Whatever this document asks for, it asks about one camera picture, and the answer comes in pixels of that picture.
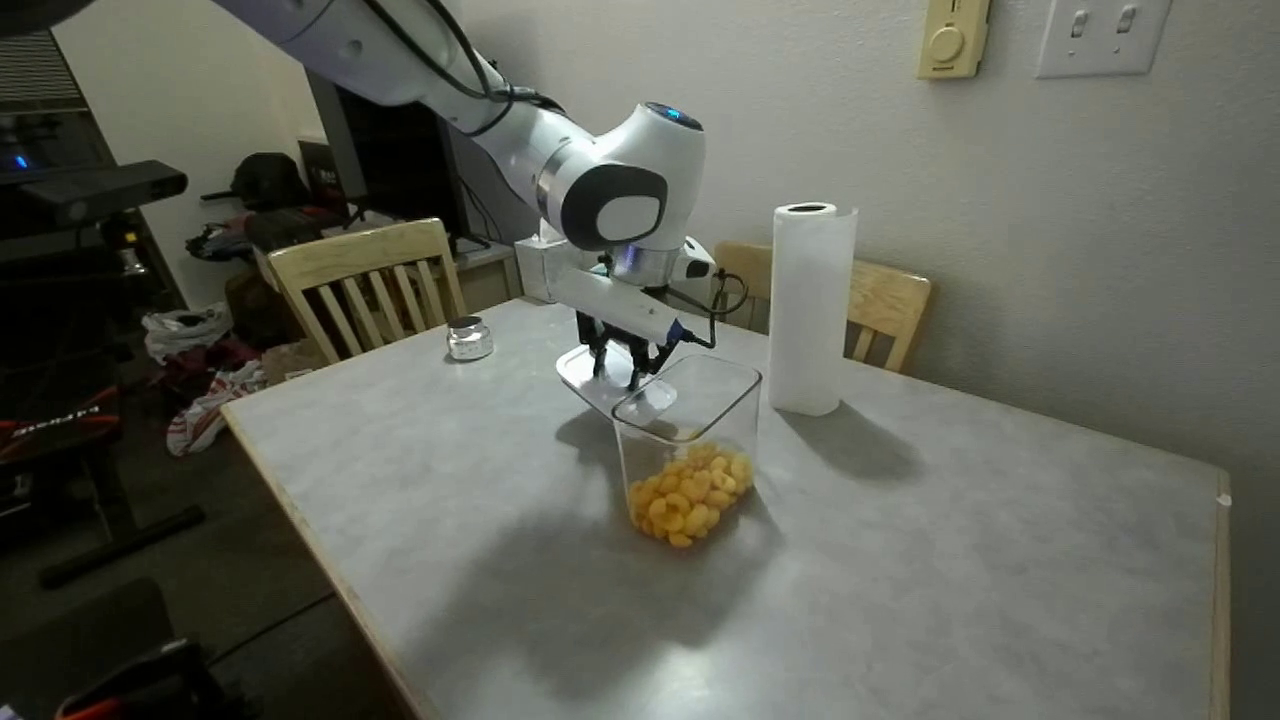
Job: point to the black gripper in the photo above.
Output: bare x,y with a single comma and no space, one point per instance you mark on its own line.
627,327

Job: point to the white rectangular container lid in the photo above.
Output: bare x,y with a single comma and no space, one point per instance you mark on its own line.
593,385

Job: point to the clear plastic food container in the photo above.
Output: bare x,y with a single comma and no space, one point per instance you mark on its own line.
695,426

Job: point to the yellow cereal rings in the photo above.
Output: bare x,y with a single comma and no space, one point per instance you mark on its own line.
690,502

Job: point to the silver metal bowl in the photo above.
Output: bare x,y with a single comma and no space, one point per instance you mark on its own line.
469,342

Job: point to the white paper towel roll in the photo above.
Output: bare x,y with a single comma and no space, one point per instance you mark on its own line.
810,305

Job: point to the light wooden slat-back chair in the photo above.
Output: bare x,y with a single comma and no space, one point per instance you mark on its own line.
362,254
886,303

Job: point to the black bag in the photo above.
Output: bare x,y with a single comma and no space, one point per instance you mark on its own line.
267,182

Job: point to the white and red clothes pile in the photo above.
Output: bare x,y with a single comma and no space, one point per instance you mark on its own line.
202,385

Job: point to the black floor stand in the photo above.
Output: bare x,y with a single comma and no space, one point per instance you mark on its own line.
105,522

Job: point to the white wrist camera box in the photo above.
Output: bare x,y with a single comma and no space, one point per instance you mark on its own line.
618,297

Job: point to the beige wall thermostat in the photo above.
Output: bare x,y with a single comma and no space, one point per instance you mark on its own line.
953,36

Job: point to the black bar camera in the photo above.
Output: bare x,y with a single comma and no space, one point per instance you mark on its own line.
105,190

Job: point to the white light switch plate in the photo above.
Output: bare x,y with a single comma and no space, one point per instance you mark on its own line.
1100,35

